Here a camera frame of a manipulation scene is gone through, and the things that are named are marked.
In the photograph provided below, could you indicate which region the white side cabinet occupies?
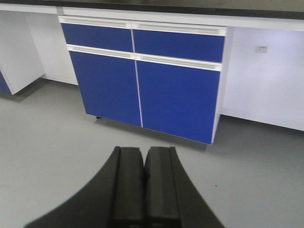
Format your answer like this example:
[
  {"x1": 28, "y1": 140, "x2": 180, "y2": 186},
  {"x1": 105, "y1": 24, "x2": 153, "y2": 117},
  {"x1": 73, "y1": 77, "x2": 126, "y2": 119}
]
[{"x1": 0, "y1": 10, "x2": 45, "y2": 95}]

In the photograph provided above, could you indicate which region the blue drawer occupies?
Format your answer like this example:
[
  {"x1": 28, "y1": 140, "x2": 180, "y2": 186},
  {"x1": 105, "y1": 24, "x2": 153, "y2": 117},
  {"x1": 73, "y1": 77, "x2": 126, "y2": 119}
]
[
  {"x1": 61, "y1": 23, "x2": 133, "y2": 52},
  {"x1": 133, "y1": 30, "x2": 225, "y2": 62}
]

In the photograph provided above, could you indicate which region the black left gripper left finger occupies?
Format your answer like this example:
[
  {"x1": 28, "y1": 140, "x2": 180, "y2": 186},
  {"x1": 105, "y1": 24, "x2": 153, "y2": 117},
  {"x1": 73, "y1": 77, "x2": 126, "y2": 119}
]
[{"x1": 26, "y1": 146, "x2": 144, "y2": 228}]

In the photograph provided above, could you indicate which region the blue white lab cabinet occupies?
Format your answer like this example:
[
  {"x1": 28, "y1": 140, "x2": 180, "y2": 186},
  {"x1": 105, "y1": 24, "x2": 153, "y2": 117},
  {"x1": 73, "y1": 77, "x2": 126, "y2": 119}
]
[{"x1": 59, "y1": 15, "x2": 228, "y2": 144}]

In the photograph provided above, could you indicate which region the blue right drawer front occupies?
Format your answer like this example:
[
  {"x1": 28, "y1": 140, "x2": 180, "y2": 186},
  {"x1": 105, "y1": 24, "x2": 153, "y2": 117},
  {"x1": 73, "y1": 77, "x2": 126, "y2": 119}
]
[{"x1": 133, "y1": 30, "x2": 225, "y2": 62}]

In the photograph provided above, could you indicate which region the blue cabinet door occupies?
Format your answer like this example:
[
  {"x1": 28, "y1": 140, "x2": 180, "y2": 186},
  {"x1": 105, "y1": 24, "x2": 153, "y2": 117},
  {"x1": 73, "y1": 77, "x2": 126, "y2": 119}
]
[
  {"x1": 137, "y1": 61, "x2": 220, "y2": 144},
  {"x1": 70, "y1": 51, "x2": 141, "y2": 126}
]

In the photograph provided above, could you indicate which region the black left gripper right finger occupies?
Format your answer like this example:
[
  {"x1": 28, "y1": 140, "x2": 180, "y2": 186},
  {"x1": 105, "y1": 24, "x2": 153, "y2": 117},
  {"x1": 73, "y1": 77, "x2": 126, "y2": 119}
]
[{"x1": 145, "y1": 147, "x2": 223, "y2": 228}]

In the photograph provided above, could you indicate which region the blue right cabinet door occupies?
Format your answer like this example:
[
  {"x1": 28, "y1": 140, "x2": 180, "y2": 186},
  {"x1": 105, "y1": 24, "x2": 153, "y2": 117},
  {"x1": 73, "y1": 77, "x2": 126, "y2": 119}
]
[{"x1": 137, "y1": 61, "x2": 220, "y2": 144}]

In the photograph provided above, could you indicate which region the white wall label plate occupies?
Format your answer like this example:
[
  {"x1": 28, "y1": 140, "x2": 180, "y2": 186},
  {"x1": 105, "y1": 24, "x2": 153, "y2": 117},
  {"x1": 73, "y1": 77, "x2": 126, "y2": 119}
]
[{"x1": 255, "y1": 46, "x2": 268, "y2": 53}]

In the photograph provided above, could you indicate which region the blue left drawer front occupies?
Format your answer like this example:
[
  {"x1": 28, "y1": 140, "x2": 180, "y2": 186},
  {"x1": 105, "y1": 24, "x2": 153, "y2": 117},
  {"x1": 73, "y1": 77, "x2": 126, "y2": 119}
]
[{"x1": 61, "y1": 23, "x2": 133, "y2": 52}]

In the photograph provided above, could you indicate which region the blue left cabinet door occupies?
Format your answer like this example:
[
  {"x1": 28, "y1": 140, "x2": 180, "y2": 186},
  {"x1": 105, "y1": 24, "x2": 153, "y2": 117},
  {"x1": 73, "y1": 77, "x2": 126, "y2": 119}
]
[{"x1": 70, "y1": 51, "x2": 141, "y2": 126}]

